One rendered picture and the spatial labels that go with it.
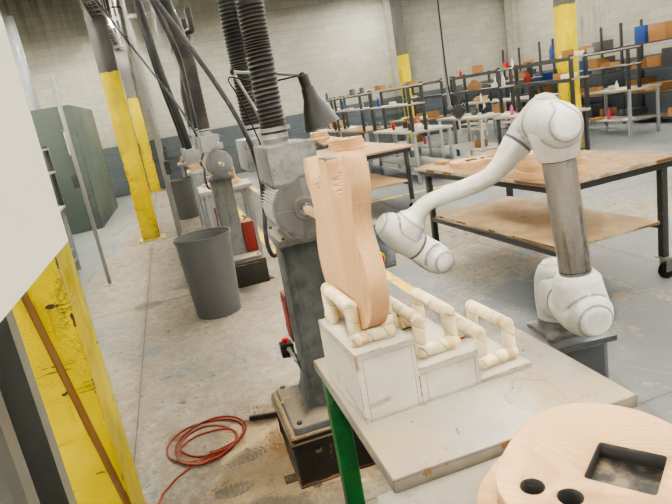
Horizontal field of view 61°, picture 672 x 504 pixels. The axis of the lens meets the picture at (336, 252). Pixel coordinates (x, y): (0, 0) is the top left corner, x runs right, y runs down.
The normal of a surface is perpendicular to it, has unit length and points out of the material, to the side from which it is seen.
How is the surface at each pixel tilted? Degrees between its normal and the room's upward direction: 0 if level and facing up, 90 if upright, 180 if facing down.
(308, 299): 90
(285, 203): 86
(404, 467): 0
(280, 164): 90
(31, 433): 90
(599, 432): 0
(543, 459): 0
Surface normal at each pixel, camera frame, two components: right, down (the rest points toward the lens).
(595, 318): 0.05, 0.36
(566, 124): -0.01, 0.15
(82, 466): 0.29, 0.20
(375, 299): 0.36, 0.38
